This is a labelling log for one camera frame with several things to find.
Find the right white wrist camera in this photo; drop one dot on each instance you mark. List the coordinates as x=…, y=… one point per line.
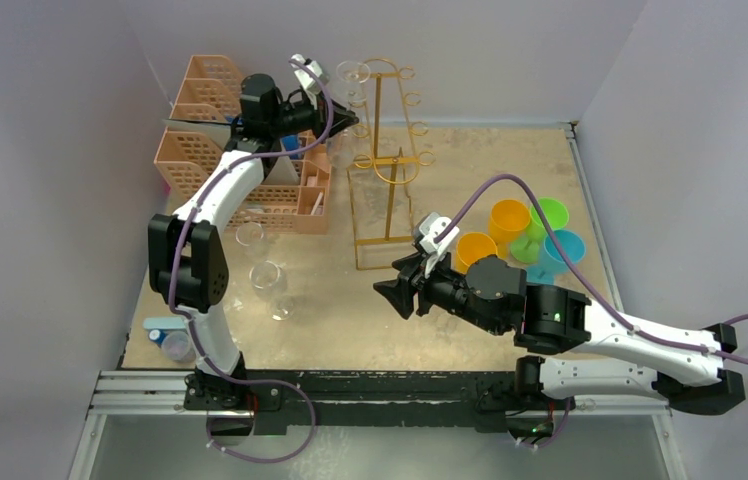
x=433, y=237

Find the gold wire wine glass rack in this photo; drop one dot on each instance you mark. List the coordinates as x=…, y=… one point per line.
x=396, y=170

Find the green plastic goblet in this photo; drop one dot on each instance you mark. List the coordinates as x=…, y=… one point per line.
x=526, y=247

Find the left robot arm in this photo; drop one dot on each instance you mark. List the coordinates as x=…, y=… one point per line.
x=187, y=264

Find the yellow plastic goblet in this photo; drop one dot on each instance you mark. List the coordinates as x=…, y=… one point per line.
x=470, y=248
x=507, y=220

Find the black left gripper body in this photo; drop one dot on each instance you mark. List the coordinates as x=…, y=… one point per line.
x=300, y=117

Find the grey paper folder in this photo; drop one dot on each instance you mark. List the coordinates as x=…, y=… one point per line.
x=190, y=151

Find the peach plastic file organizer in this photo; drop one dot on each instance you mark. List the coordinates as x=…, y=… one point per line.
x=238, y=173

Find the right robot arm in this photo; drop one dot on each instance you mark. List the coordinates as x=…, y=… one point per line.
x=575, y=346

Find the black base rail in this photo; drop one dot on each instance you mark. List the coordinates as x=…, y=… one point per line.
x=272, y=401

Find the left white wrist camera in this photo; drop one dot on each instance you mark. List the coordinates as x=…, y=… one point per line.
x=310, y=75

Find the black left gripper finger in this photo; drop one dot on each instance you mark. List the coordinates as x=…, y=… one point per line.
x=336, y=126
x=338, y=109

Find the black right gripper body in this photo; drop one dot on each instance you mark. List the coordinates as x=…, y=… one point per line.
x=420, y=289

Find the blue small container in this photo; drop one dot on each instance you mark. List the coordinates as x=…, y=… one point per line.
x=158, y=328

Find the small clear plastic cup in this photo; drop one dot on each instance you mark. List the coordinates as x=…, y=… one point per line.
x=177, y=347

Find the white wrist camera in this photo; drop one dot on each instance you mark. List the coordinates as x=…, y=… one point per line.
x=310, y=75
x=433, y=237

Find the blue folder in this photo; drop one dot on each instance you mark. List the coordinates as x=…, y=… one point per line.
x=291, y=142

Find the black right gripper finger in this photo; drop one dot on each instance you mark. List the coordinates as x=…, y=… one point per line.
x=400, y=294
x=412, y=262

